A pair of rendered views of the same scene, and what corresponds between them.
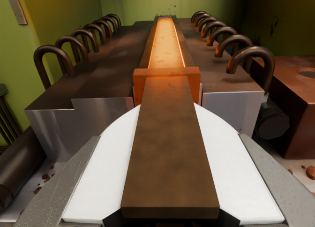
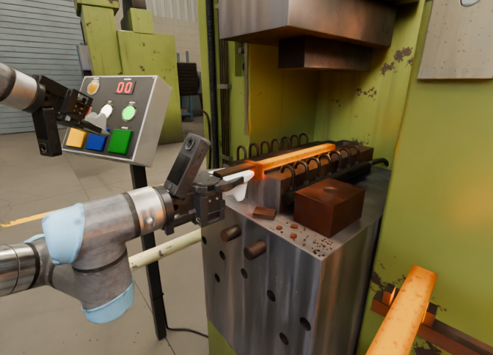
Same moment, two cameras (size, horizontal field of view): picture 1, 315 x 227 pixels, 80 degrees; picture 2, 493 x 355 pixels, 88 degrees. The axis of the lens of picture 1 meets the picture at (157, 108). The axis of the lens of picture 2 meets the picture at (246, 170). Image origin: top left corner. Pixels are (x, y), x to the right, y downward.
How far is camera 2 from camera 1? 0.48 m
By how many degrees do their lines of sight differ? 43
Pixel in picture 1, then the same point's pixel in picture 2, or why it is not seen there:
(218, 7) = not seen: hidden behind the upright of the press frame
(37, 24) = (252, 134)
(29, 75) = (241, 155)
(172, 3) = (367, 132)
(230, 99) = (271, 180)
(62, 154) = not seen: hidden behind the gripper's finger
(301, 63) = (340, 186)
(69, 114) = not seen: hidden behind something
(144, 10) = (344, 133)
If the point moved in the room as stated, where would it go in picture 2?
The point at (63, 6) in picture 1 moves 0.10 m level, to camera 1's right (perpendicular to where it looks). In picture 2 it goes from (274, 126) to (298, 130)
